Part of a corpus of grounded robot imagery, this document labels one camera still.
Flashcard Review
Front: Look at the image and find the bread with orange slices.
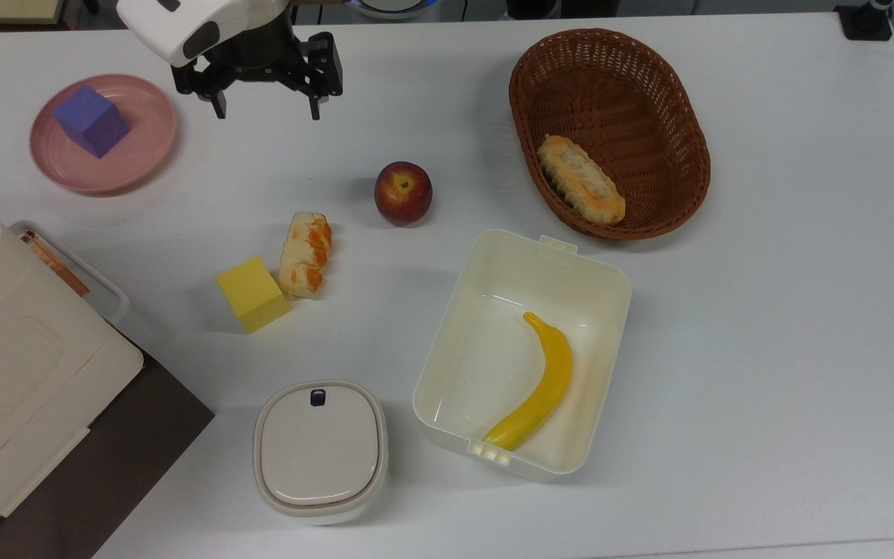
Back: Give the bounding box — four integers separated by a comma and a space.
278, 211, 333, 298

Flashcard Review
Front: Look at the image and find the yellow cube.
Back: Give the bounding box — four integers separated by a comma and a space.
215, 256, 291, 335

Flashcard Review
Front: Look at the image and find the cream plastic open box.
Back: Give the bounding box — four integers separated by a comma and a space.
413, 228, 632, 483

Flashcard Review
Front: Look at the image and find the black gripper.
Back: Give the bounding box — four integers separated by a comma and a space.
172, 27, 343, 122

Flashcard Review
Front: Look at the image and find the pink plate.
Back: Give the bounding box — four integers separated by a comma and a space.
29, 74, 178, 195

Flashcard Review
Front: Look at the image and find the toasted bread loaf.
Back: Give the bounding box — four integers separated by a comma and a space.
537, 134, 627, 227

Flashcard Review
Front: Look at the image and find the dark brown drawer box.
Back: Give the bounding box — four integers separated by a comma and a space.
0, 330, 216, 559

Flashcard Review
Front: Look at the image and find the red apple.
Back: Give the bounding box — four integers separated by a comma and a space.
373, 161, 434, 227

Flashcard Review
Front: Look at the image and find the yellow banana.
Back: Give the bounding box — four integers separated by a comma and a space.
483, 311, 573, 452

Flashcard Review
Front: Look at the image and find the cream plastic cabinet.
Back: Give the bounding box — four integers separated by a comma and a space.
0, 185, 144, 557

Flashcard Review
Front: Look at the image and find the purple cube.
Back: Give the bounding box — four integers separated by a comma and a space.
53, 84, 131, 159

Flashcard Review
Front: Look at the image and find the brown wicker basket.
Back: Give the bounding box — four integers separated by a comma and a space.
508, 29, 712, 241

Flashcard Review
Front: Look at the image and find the small lidded white container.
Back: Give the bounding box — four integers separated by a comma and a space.
252, 380, 390, 526

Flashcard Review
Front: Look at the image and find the black table clamp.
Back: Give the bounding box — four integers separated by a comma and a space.
834, 0, 894, 42

